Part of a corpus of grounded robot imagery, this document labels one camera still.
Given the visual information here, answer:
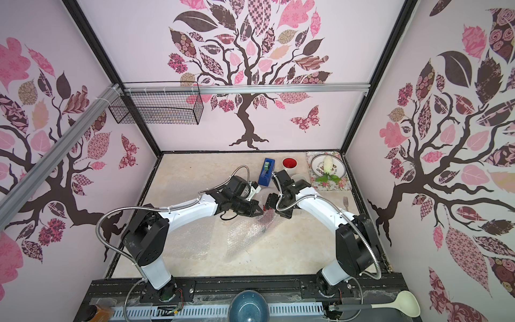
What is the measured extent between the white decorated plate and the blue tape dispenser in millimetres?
235

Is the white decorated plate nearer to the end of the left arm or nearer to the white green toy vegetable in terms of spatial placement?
the white green toy vegetable

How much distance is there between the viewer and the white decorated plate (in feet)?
3.61

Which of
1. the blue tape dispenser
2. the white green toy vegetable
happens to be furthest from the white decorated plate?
the blue tape dispenser

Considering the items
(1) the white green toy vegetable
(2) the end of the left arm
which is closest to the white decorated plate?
(1) the white green toy vegetable

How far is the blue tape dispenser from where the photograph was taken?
103 cm
